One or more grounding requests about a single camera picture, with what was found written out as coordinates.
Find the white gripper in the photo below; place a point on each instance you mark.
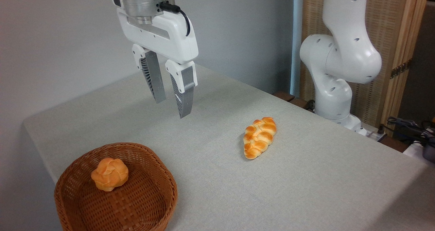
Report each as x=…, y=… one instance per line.
x=176, y=40

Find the long braided bread loaf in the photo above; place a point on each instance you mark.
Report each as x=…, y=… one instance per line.
x=260, y=137

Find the round knotted bread roll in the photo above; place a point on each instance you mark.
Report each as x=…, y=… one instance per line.
x=109, y=174

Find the brown woven wicker basket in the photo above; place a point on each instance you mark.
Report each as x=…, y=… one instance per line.
x=142, y=200

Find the white vertical pole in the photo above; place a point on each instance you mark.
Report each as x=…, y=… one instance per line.
x=296, y=37

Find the grey tablecloth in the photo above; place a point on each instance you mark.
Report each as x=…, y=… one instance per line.
x=272, y=190

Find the black screen hinge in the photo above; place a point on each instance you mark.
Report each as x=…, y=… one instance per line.
x=401, y=69

